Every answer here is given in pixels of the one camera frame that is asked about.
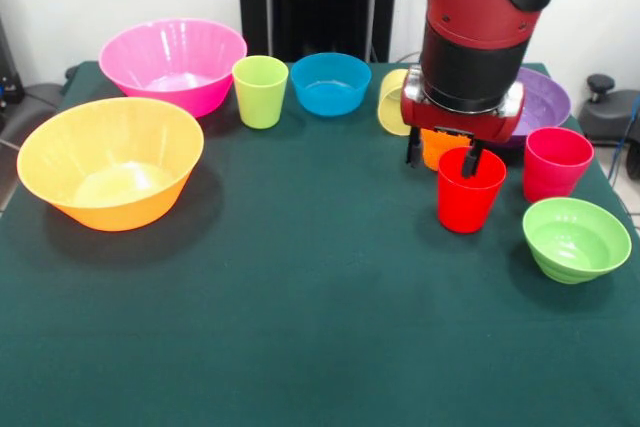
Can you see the blue bowl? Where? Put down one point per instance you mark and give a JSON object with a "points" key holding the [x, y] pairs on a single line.
{"points": [[330, 102]]}

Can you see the large pink bowl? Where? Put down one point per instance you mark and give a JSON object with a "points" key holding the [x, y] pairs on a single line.
{"points": [[170, 62]]}

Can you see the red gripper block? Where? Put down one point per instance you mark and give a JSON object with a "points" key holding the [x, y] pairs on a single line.
{"points": [[465, 124]]}

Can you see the red cup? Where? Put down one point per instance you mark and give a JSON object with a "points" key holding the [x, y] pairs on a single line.
{"points": [[465, 207]]}

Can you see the small green bowl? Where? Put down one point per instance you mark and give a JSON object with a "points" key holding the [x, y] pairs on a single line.
{"points": [[575, 267]]}

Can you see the yellow cup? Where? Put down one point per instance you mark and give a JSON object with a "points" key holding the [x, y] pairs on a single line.
{"points": [[390, 112]]}

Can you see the purple bowl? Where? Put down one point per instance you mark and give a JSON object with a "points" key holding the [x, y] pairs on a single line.
{"points": [[547, 107]]}

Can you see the dark chair base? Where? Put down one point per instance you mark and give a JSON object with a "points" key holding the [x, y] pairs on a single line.
{"points": [[607, 117], [35, 107]]}

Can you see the magenta cup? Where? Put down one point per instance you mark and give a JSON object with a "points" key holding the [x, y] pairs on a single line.
{"points": [[550, 182]]}

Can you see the dark green tablecloth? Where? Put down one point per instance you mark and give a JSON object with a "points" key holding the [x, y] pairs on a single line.
{"points": [[300, 297]]}

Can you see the orange cup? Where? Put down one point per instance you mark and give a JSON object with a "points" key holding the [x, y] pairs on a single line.
{"points": [[431, 152]]}

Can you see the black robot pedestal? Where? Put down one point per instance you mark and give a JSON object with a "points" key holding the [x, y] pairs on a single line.
{"points": [[320, 12]]}

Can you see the large orange bowl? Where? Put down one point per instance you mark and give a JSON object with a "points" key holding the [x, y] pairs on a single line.
{"points": [[110, 207]]}

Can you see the lime green cup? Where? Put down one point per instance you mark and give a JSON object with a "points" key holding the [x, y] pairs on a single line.
{"points": [[260, 107]]}

